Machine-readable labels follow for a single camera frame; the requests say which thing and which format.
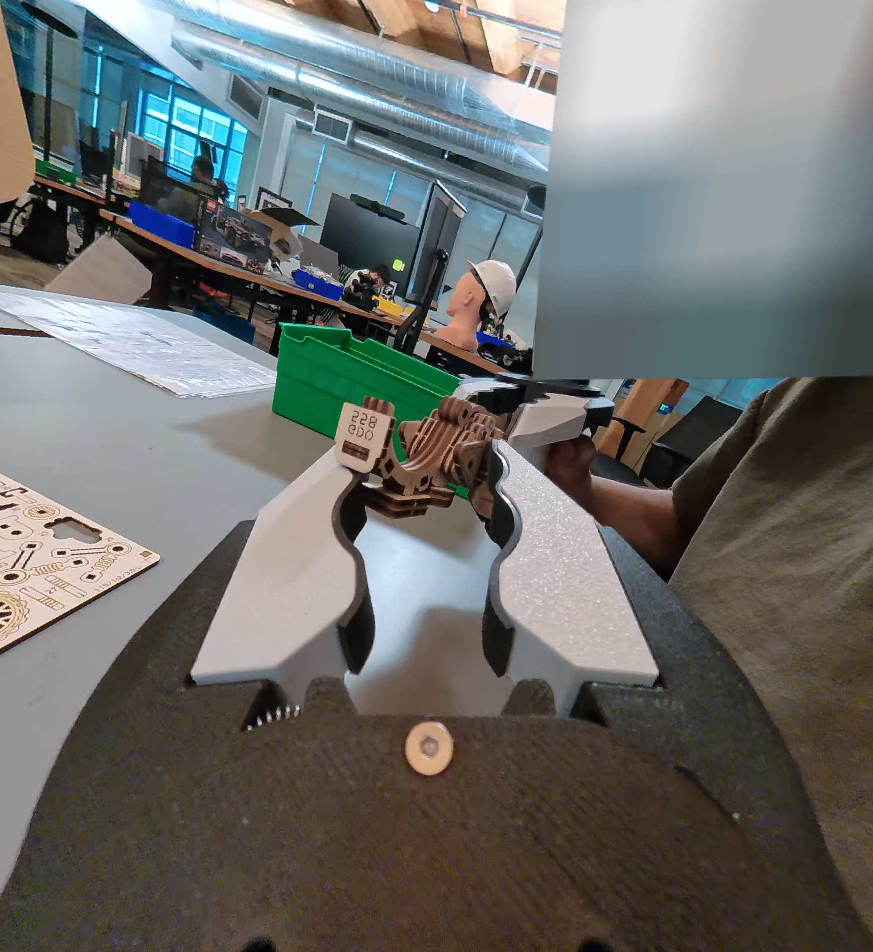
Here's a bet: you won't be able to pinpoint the plastic-sleeved paper sheets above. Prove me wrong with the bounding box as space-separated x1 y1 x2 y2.
0 286 278 400

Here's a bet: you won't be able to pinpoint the white hard hat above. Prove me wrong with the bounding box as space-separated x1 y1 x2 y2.
465 259 518 318

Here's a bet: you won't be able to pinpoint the dark blue storage crate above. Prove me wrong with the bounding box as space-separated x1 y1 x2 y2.
197 308 256 345

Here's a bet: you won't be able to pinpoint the black floor lamp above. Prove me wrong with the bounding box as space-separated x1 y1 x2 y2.
514 182 550 298

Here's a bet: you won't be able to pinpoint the person's right hand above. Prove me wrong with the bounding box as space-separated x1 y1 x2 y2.
543 439 598 508

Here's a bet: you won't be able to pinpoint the black webcam bar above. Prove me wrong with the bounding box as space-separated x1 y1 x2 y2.
350 194 408 225

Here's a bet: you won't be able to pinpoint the open cardboard box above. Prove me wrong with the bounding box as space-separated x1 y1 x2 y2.
246 207 323 258

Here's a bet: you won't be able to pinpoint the black swivel chair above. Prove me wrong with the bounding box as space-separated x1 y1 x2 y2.
391 300 438 358

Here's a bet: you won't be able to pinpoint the mannequin head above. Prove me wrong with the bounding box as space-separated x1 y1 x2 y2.
432 268 494 351

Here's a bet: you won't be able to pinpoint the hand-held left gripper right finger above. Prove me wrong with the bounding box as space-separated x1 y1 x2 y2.
481 439 661 686

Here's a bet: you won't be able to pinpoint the grey leaning panel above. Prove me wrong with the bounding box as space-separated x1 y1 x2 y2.
45 234 157 305

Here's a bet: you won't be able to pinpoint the small blue parts bin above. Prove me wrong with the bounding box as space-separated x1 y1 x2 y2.
127 198 196 247
292 268 345 303

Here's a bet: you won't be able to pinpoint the printed toy box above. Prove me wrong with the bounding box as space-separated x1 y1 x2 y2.
194 200 274 273

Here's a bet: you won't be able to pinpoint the wooden sheet with rod parts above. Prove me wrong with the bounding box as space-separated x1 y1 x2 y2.
0 453 161 677

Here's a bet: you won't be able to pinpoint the tall black screen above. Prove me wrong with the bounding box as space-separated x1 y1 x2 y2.
406 180 467 306

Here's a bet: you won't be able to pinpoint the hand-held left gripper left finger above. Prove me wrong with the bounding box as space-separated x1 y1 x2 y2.
190 446 375 685

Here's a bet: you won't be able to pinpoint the long wooden workbench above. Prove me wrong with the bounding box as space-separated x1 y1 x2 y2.
35 174 534 374

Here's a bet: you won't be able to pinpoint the wooden beam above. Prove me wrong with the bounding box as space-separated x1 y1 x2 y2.
598 378 692 460

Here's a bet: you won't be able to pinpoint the wooden motorcycle model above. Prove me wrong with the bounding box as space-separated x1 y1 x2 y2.
335 393 509 522

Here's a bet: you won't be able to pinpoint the silver ventilation duct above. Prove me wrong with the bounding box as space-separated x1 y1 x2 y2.
172 18 549 195

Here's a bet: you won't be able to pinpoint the large black screen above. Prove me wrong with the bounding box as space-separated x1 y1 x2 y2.
319 192 423 299

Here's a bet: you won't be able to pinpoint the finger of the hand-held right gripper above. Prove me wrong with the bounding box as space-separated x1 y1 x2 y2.
510 395 592 452
454 378 527 415

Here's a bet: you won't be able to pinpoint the person's olive shirt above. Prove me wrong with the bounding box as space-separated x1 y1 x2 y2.
667 375 873 952

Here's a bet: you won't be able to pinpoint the green plastic bin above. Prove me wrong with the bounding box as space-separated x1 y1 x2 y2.
272 321 475 449

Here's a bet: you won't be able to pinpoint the grey desk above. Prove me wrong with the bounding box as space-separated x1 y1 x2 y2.
0 279 526 946

